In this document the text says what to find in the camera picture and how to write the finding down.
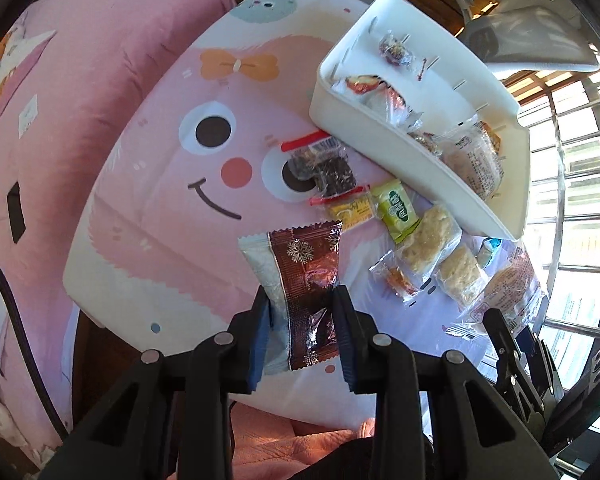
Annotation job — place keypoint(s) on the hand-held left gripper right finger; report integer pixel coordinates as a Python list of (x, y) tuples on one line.
[(350, 355)]

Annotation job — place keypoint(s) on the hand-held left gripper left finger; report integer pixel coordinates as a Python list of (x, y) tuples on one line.
[(260, 340)]

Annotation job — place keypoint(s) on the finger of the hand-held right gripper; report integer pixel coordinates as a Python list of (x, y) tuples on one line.
[(542, 365), (505, 350)]

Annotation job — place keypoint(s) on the large clear bread packet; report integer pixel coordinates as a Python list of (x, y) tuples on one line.
[(510, 285)]

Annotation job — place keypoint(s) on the brown snowflake snack packet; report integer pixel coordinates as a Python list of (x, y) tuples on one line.
[(305, 270)]

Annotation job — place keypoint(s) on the rice cracker packet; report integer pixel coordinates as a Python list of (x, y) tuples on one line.
[(460, 272), (425, 245)]

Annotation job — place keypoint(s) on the small clear orange packet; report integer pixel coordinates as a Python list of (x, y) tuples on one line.
[(397, 277)]

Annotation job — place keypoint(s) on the blue snack packet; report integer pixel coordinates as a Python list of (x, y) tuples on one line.
[(490, 252)]

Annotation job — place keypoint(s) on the yellow snack packet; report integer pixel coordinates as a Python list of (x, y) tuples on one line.
[(352, 210)]

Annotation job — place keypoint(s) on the green snack packet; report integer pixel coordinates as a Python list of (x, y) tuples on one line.
[(397, 210)]

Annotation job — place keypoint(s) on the pale bread packet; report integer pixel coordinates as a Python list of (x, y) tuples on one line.
[(472, 165)]

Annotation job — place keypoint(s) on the white plastic bin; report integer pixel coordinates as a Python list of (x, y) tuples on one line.
[(380, 142)]

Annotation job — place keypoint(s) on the red white snack packet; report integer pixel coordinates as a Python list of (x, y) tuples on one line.
[(375, 92)]

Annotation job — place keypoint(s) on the dark red candy packet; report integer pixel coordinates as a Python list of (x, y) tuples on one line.
[(395, 52)]

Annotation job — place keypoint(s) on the peach fleece cloth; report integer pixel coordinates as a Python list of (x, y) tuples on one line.
[(290, 440)]

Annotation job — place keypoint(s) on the person's dark clothing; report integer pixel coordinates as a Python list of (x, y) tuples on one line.
[(350, 462)]

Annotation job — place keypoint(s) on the cartoon printed tablecloth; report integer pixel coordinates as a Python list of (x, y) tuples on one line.
[(155, 210)]

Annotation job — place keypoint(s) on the metal window grille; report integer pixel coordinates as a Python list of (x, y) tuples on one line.
[(560, 185)]

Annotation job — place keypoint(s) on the grey office chair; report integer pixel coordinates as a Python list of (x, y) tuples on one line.
[(530, 35)]

